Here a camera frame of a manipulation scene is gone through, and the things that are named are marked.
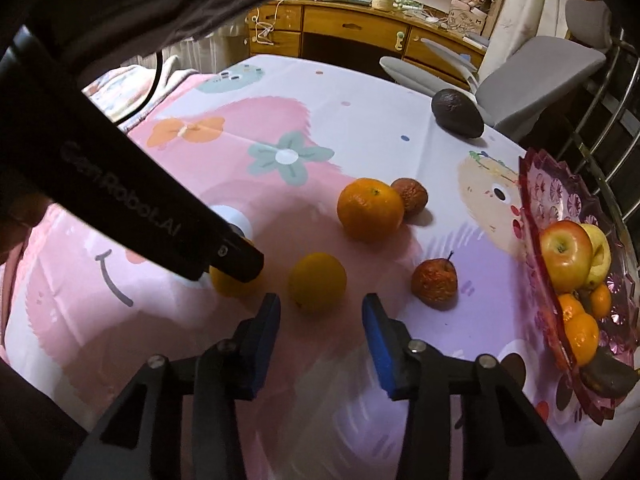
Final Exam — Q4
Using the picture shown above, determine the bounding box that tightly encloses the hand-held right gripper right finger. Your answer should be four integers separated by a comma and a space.
362, 294, 583, 480

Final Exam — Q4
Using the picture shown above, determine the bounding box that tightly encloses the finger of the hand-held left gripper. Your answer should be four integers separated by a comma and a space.
207, 232, 265, 283

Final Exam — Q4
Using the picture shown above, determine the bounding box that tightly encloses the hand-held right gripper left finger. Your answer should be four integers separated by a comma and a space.
65, 292, 282, 480

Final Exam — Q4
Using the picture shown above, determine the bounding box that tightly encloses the small tangerine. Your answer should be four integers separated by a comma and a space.
289, 253, 347, 313
209, 260, 263, 298
590, 283, 613, 318
562, 312, 600, 366
556, 292, 586, 323

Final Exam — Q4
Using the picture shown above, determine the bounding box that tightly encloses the blackened banana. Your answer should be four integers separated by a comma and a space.
580, 347, 638, 401

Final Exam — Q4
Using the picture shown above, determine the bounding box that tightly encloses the purple glass fruit bowl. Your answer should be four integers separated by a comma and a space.
517, 147, 640, 426

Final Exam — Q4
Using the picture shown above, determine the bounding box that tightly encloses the yellow pear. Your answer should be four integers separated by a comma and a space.
580, 223, 612, 289

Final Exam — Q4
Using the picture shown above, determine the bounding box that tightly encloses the person's left hand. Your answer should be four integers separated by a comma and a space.
0, 192, 53, 266

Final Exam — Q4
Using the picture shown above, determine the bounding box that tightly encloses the floral blanket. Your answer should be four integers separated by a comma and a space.
82, 55, 201, 131

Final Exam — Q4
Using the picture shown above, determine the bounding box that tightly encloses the red wrinkled small apple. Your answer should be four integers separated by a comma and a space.
411, 251, 459, 307

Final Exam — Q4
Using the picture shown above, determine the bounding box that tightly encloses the large tangerine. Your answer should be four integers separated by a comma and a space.
336, 178, 405, 242

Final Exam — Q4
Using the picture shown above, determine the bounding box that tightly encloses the brown wrinkled fruit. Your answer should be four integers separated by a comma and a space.
391, 178, 429, 215

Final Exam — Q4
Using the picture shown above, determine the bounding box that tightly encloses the cartoon printed tablecloth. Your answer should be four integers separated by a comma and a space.
0, 52, 621, 480

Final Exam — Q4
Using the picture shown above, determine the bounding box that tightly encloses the dark avocado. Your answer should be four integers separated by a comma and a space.
431, 88, 485, 138

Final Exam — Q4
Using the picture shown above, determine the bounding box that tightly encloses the wooden desk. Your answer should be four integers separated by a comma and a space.
245, 0, 488, 91

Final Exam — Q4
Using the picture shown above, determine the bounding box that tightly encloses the grey office chair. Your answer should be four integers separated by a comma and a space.
379, 0, 621, 141

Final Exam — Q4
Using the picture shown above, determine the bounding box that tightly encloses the patterned cardboard box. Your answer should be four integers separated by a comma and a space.
447, 2, 488, 36

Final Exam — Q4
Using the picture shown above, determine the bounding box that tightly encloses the white curtain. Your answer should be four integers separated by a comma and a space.
487, 0, 581, 43

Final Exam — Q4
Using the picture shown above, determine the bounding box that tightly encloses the black cable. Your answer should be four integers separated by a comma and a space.
112, 50, 166, 123

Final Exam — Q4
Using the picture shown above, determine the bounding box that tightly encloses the white charger cable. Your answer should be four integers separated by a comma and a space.
252, 0, 281, 46

